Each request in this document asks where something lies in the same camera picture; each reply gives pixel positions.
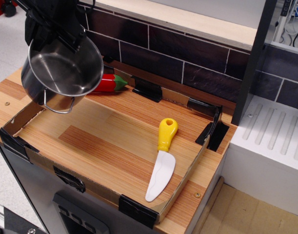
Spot yellow white toy knife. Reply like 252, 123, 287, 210
145, 118, 178, 202

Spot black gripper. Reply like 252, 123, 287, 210
15, 0, 86, 53

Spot red toy chili pepper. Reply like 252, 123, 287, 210
92, 74, 128, 93

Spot cardboard fence with black tape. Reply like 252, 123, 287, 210
0, 55, 230, 230

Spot white ribbed sink drainer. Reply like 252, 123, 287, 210
231, 96, 298, 171

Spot black vertical post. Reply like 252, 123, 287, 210
232, 0, 280, 125

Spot stainless steel pot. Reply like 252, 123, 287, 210
21, 38, 104, 114

